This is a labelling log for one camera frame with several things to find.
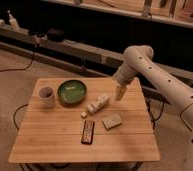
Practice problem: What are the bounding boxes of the black floor cable left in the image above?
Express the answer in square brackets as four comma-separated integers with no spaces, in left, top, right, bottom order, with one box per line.
[0,43,38,76]

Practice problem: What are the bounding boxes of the white ceramic mug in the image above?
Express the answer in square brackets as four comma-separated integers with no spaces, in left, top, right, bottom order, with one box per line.
[38,87,55,108]

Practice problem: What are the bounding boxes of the green ceramic bowl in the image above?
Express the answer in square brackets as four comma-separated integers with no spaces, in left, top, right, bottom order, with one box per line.
[57,79,87,105]

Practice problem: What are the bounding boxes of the beige sponge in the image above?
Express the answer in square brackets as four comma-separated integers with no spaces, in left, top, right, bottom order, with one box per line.
[102,114,122,130]

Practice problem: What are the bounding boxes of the white spray bottle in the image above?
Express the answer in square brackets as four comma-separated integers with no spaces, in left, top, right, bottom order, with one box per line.
[7,11,20,31]

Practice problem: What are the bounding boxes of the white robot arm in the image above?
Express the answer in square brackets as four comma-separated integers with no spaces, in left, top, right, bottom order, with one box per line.
[114,45,193,171]

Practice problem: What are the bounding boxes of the wooden table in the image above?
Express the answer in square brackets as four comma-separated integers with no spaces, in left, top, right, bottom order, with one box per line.
[9,78,160,163]

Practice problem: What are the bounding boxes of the dark red candy bar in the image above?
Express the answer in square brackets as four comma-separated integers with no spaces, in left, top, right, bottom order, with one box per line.
[81,120,95,145]

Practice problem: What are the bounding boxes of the black round device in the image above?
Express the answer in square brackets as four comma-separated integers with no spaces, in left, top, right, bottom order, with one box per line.
[47,29,65,42]

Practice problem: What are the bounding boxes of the white plastic bottle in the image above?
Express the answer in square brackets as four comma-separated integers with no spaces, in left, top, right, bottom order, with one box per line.
[86,94,110,115]

